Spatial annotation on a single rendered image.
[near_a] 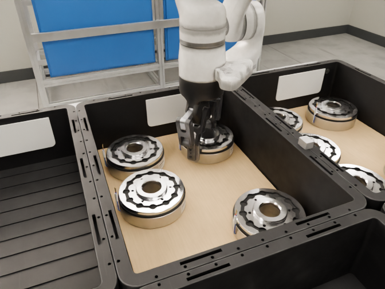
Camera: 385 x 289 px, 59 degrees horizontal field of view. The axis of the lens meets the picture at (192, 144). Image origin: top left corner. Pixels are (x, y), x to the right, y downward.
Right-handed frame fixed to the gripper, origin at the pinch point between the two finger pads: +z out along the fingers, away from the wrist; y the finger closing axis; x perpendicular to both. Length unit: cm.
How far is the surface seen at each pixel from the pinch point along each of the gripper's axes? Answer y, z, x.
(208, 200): 9.9, 2.7, 6.4
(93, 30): -116, 24, -134
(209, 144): -0.4, -0.5, 1.7
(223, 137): -3.5, -0.6, 2.9
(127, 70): -133, 54, -123
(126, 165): 11.8, -0.5, -8.1
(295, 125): -14.5, -0.5, 14.0
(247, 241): 23.1, -7.2, 16.8
